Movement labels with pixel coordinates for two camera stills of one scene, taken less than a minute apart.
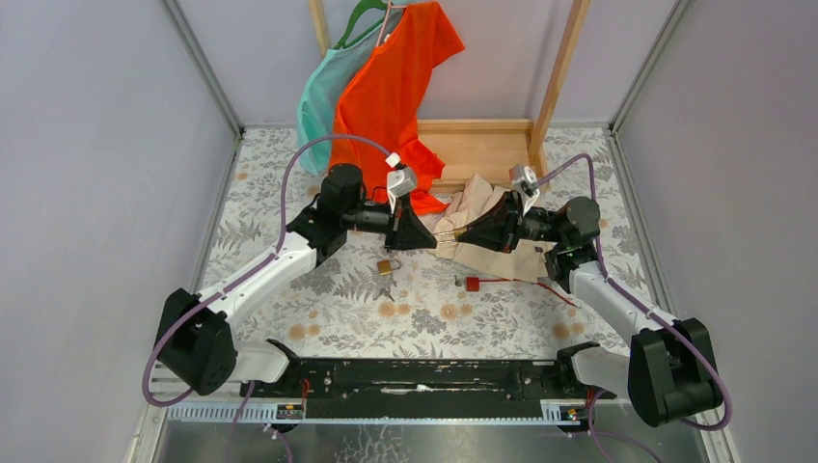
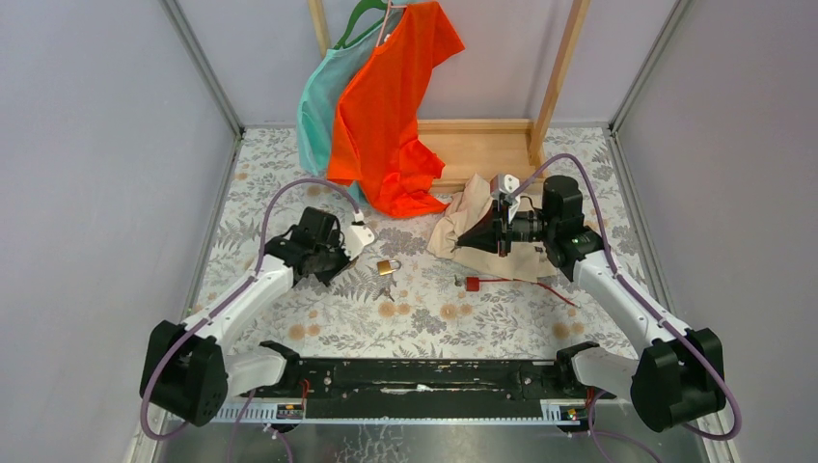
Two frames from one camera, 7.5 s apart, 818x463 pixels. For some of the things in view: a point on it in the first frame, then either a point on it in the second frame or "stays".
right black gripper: [501, 227] stays
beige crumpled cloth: [524, 258] stays
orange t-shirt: [376, 100] stays
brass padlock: [385, 266] stays
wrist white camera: [525, 182] -> [502, 185]
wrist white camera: [400, 180] -> [357, 237]
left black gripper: [408, 232] -> [338, 241]
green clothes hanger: [362, 6] stays
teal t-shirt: [319, 92] stays
